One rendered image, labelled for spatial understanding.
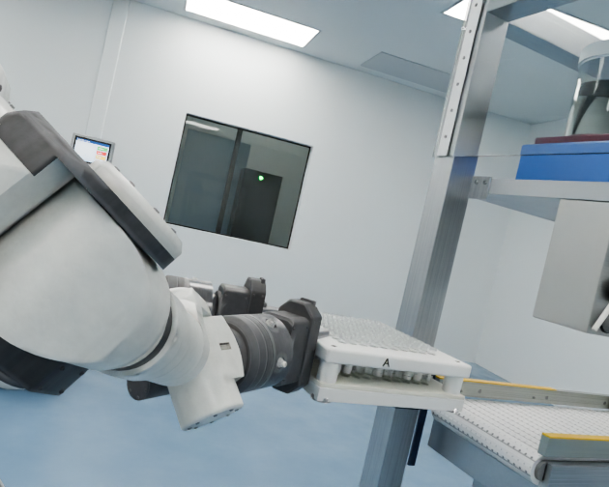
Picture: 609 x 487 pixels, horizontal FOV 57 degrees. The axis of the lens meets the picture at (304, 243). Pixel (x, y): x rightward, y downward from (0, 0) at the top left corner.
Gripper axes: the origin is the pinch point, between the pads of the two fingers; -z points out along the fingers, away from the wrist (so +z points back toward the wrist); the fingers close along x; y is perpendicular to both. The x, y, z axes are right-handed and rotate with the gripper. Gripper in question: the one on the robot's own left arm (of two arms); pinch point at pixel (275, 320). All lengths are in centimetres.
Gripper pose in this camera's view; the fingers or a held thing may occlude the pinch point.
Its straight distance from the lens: 88.7
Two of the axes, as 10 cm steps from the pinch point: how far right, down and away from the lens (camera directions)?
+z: -9.4, -1.8, -3.0
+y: 2.9, 1.0, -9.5
